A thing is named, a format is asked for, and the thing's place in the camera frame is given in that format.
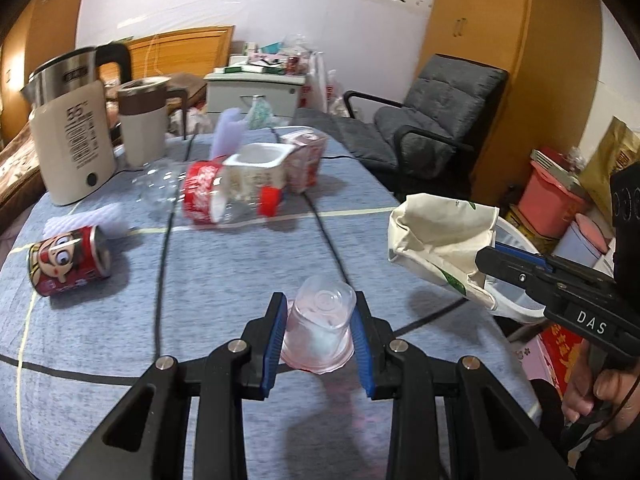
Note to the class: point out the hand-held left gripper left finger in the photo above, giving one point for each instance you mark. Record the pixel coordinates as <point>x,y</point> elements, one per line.
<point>272,355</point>

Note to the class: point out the white red print plastic bags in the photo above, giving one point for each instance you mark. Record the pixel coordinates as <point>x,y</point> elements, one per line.
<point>317,85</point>

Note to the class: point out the wooden bed headboard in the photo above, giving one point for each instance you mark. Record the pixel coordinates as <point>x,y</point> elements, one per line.
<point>200,50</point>

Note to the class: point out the white steel electric kettle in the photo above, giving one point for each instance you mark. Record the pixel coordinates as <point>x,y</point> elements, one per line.
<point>70,135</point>

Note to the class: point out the grey cushioned armchair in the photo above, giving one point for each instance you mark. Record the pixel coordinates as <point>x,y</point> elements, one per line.
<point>450,95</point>

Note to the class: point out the white foam net sleeve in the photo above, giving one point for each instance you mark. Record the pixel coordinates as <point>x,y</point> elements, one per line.
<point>100,215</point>

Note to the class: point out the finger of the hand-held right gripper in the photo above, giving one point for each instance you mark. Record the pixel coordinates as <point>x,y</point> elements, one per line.
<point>505,267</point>
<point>525,255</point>

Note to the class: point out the cream canvas bag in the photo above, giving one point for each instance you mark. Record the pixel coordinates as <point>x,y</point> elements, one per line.
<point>435,230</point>

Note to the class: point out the white nightstand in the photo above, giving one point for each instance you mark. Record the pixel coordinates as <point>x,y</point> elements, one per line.
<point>275,92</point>

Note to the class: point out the blue grey striped tablecloth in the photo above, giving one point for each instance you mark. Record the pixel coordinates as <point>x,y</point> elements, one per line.
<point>225,270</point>

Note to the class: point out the clear crumpled plastic bag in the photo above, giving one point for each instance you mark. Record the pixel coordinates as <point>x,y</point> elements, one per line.
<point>297,44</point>

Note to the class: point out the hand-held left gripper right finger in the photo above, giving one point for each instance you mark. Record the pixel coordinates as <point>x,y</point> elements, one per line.
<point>362,360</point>

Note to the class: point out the green patterned plastic bag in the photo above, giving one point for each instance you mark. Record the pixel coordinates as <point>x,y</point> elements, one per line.
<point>260,112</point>

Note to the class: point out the pink milk carton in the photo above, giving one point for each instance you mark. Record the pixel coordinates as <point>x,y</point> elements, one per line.
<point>305,160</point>

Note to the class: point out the small red can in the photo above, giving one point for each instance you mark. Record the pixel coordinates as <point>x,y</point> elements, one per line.
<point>293,64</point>

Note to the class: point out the person's right hand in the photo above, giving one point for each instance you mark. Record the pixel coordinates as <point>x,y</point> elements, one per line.
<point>617,385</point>

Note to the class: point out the red cartoon face can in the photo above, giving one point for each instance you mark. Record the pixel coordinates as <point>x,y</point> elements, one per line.
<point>65,260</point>

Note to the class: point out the red printed box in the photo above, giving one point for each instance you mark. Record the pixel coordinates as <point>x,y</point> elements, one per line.
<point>560,355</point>

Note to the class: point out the clear plastic cup pink rim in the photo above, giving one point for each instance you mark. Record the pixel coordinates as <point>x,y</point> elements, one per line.
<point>320,320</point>

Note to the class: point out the clear plastic bottle red label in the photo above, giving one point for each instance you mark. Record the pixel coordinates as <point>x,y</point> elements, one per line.
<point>200,190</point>

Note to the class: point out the gold foil bag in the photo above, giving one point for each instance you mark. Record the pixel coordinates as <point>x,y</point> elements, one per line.
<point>615,155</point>

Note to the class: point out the white mesh trash bin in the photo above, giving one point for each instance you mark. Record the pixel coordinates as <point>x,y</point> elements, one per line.
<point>520,312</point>

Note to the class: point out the large wooden wardrobe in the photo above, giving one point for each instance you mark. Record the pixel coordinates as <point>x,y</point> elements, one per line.
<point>500,20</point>

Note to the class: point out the white mug brown lid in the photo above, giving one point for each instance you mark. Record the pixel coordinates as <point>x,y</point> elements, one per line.
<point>145,130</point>

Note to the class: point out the narrow wooden wardrobe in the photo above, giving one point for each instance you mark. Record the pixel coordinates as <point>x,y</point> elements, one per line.
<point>50,25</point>

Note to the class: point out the white yogurt cup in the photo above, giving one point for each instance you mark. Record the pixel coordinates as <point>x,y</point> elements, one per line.
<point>255,175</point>

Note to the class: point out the green white flat box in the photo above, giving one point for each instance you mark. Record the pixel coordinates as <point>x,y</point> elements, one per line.
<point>250,69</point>

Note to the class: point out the pink plastic bucket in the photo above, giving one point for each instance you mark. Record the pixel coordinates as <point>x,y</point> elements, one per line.
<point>545,200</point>

